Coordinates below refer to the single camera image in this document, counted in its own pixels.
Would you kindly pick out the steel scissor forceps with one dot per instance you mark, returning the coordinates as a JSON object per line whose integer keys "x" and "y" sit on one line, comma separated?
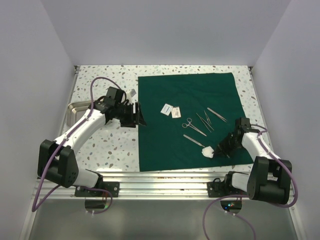
{"x": 189, "y": 124}

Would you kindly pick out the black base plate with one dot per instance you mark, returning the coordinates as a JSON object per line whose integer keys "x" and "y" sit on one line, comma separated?
{"x": 220, "y": 189}
{"x": 102, "y": 189}

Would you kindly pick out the dark green surgical cloth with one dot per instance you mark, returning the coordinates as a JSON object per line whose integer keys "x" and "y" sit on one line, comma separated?
{"x": 161, "y": 143}

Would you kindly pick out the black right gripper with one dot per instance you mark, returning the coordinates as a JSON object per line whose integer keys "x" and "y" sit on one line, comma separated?
{"x": 221, "y": 146}

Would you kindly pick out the clear suture packet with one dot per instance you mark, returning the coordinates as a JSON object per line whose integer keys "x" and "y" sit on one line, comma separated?
{"x": 175, "y": 112}

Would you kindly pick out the aluminium rail frame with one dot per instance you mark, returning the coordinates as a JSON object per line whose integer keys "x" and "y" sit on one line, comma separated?
{"x": 113, "y": 152}

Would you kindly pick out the short steel tweezers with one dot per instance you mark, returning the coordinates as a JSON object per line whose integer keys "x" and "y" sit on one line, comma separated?
{"x": 207, "y": 118}

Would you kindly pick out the white suture packet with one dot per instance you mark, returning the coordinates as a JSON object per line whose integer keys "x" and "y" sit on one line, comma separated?
{"x": 167, "y": 109}

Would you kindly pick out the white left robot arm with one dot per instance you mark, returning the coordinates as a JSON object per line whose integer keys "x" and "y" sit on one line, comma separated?
{"x": 57, "y": 158}

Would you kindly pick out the long steel tweezers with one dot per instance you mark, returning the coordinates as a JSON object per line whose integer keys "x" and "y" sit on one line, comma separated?
{"x": 206, "y": 124}

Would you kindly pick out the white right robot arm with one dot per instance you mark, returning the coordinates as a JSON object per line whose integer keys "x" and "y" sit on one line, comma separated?
{"x": 270, "y": 177}

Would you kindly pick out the flat steel tweezers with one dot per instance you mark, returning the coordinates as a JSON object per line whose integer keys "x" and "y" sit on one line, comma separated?
{"x": 217, "y": 114}

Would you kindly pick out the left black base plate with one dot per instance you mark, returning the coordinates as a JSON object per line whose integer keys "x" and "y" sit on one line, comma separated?
{"x": 102, "y": 189}

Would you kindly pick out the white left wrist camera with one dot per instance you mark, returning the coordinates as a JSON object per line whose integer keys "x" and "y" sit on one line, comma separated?
{"x": 130, "y": 96}

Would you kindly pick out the steel scalpel handle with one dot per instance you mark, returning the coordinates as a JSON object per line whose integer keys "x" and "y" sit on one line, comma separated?
{"x": 193, "y": 140}

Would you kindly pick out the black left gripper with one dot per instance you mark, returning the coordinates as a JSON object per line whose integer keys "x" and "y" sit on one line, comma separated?
{"x": 137, "y": 117}

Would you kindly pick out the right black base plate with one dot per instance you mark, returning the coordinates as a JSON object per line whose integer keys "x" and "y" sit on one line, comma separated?
{"x": 220, "y": 189}

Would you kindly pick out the stainless steel tray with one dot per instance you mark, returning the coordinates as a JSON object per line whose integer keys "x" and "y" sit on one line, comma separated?
{"x": 75, "y": 110}

